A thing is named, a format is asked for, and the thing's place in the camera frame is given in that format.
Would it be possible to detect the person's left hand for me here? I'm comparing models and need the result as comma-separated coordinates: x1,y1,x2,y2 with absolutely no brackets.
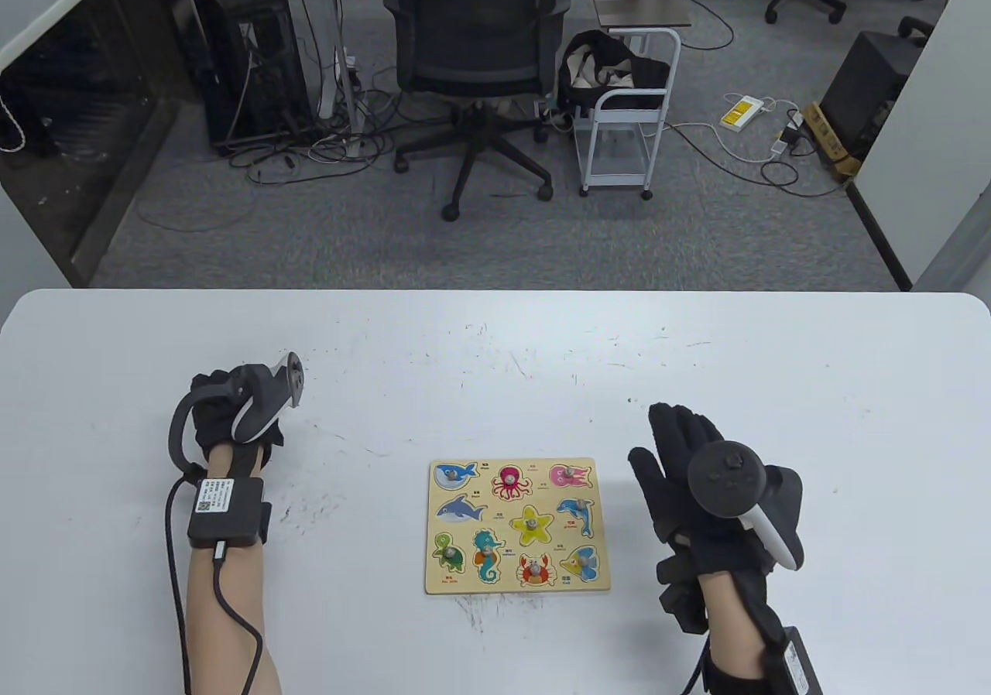
190,368,286,473

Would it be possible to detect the person's right hand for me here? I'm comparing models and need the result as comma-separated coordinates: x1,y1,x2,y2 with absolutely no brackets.
627,402,775,634

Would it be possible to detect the black and white controller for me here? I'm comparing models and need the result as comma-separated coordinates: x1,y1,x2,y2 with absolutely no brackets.
168,351,304,483
688,441,806,570

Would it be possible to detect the wooden dolphin-shaped puzzle piece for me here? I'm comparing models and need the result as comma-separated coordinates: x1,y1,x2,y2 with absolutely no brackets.
557,498,597,537

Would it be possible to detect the blue yellow fish puzzle piece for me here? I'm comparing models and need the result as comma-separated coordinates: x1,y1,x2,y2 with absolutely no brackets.
561,546,601,581

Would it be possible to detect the yellow starfish puzzle piece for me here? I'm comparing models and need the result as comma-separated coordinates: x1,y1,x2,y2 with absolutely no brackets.
511,503,557,547

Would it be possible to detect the wooden octopus-shaped puzzle piece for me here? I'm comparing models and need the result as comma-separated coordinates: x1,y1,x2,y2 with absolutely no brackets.
493,464,535,501

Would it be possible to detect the wooden puzzle frame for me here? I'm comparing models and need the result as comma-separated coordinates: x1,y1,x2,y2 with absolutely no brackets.
424,457,612,595

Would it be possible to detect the green turtle puzzle piece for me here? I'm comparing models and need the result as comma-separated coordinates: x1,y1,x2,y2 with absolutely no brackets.
432,532,467,575

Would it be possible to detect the person's left forearm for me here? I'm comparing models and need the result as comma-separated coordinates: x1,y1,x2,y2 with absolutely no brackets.
182,443,283,695

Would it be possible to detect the person's right forearm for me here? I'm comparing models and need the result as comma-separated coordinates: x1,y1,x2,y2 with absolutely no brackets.
697,575,767,676

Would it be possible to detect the black labelled wrist box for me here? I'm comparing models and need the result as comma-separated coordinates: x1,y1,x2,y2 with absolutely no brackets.
774,625,825,695
187,477,272,547

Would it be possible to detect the white yellow power strip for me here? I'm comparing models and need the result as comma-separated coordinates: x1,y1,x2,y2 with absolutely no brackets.
720,94,763,132

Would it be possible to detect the brown cardboard box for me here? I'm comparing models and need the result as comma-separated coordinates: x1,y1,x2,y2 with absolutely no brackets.
801,101,862,179

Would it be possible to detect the black computer tower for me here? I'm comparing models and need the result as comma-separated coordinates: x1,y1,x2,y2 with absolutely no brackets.
186,0,314,150

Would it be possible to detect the black bag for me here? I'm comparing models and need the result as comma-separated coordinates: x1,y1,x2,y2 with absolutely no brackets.
557,29,671,111

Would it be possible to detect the black boxy case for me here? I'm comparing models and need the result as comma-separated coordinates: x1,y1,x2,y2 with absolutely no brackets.
819,29,926,158

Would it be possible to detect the black mesh office chair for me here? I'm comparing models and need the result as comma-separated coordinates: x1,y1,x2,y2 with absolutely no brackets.
383,0,574,222

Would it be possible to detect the black glove cable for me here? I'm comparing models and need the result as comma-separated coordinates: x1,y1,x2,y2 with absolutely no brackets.
164,478,266,695
680,641,710,695

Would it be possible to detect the long black floor cable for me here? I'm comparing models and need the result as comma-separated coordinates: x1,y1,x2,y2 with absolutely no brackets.
662,122,850,199

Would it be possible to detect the tangle of floor cables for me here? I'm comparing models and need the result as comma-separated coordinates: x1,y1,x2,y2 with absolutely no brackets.
225,68,403,185

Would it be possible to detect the white hanging cord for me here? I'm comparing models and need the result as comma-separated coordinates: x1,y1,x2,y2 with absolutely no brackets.
0,95,26,154

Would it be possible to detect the white metal frame rig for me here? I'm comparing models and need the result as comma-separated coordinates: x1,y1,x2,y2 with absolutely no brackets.
290,0,365,160

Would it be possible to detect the curved black floor cable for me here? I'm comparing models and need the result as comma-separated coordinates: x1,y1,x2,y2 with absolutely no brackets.
680,0,735,51

